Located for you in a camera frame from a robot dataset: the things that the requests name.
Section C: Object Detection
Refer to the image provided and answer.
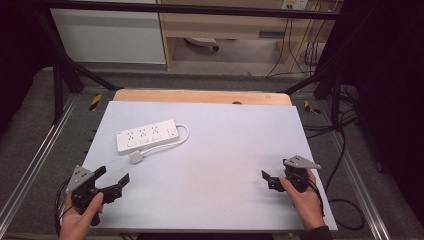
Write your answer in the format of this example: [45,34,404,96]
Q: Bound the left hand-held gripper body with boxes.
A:
[65,165,104,227]

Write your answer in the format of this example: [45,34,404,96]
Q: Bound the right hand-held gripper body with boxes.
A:
[282,154,322,194]

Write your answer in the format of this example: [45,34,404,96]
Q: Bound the person's right hand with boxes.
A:
[279,168,327,232]

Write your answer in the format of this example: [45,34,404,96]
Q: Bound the person's left hand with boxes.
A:
[59,192,105,240]

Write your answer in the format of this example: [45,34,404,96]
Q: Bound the white plug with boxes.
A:
[128,150,144,165]

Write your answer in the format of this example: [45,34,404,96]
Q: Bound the white power strip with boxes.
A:
[115,118,180,156]

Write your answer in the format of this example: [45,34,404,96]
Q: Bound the person's dark right sleeve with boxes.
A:
[299,225,335,240]

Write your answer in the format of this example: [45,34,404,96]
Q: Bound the wooden board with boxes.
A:
[113,88,293,107]

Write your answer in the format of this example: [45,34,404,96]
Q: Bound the dark curtain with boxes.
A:
[0,0,56,134]
[333,0,424,228]

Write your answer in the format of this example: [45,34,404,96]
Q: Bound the white cabinet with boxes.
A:
[49,0,167,65]

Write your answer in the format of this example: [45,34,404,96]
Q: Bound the grey oblong device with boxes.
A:
[183,36,220,52]

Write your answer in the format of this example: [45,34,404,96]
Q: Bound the light wooden desk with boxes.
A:
[156,0,338,73]

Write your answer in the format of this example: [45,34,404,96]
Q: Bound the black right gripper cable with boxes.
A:
[304,178,326,218]

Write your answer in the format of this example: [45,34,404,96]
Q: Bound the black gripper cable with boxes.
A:
[53,178,76,234]
[304,178,326,218]

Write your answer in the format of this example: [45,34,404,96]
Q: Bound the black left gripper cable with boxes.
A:
[53,178,76,234]

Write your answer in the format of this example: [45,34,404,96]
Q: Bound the aluminium rail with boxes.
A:
[329,133,391,240]
[0,94,81,228]

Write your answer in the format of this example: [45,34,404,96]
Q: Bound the bundle of black floor cables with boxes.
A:
[302,84,360,139]

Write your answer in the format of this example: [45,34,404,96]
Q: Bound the looped black floor cable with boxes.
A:
[324,129,366,232]

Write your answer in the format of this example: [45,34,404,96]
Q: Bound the white power strip cable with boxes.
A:
[139,123,191,158]

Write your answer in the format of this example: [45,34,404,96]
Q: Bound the hanging black cables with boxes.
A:
[265,16,329,78]

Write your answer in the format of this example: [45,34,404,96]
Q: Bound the yellow hanging cable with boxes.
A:
[289,9,318,73]

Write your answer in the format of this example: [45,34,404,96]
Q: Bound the white wall socket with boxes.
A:
[281,0,309,10]

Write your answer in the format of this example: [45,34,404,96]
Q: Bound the black metal frame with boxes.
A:
[33,0,354,126]

